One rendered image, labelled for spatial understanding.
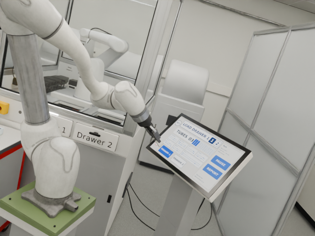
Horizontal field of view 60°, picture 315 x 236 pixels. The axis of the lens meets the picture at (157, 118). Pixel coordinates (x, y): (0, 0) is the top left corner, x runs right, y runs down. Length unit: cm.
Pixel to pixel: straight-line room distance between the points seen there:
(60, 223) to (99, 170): 78
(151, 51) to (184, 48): 331
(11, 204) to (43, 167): 20
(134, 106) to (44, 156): 42
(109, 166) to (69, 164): 77
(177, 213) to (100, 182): 60
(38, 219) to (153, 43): 110
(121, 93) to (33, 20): 46
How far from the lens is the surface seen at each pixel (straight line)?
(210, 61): 504
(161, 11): 169
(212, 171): 137
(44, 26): 96
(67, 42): 100
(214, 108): 518
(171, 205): 165
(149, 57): 168
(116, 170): 188
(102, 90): 129
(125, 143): 180
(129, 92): 119
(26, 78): 117
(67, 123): 186
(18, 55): 114
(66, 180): 117
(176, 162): 147
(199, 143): 149
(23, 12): 94
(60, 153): 113
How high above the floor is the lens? 154
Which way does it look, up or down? 14 degrees down
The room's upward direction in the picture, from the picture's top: 17 degrees clockwise
